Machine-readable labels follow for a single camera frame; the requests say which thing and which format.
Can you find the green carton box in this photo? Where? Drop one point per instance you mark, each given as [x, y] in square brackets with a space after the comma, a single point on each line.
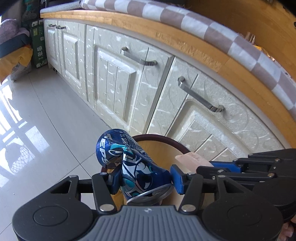
[36, 30]

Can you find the crushed blue Pepsi can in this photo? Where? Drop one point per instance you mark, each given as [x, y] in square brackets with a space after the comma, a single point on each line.
[140, 179]

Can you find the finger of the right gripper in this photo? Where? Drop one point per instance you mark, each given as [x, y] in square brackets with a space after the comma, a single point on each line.
[234, 173]

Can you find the round wood-pattern trash bin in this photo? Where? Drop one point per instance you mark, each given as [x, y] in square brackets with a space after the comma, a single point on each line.
[162, 150]

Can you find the checkered brown white cloth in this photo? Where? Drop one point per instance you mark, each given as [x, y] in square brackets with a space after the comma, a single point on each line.
[270, 73]

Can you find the person's hand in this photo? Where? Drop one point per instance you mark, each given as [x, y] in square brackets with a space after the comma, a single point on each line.
[192, 161]

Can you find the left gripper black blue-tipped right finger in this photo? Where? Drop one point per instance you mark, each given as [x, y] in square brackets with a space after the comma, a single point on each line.
[189, 186]

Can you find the yellow white sack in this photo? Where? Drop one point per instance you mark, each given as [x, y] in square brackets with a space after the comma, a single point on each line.
[21, 56]

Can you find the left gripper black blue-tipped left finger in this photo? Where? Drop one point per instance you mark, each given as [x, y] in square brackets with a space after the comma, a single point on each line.
[104, 186]

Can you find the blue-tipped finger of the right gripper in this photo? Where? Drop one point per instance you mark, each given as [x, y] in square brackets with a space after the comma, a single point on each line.
[236, 166]

